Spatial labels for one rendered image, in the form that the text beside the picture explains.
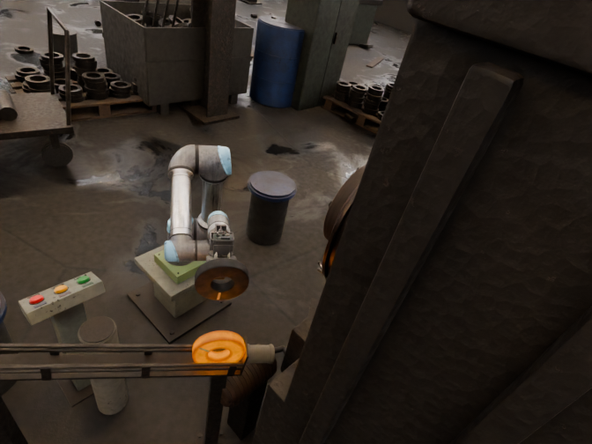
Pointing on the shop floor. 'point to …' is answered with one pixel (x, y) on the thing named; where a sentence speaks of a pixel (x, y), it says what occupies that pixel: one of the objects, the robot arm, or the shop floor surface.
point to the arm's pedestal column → (174, 310)
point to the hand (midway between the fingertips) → (222, 275)
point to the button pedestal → (66, 323)
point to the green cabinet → (320, 47)
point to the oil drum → (275, 62)
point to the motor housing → (246, 396)
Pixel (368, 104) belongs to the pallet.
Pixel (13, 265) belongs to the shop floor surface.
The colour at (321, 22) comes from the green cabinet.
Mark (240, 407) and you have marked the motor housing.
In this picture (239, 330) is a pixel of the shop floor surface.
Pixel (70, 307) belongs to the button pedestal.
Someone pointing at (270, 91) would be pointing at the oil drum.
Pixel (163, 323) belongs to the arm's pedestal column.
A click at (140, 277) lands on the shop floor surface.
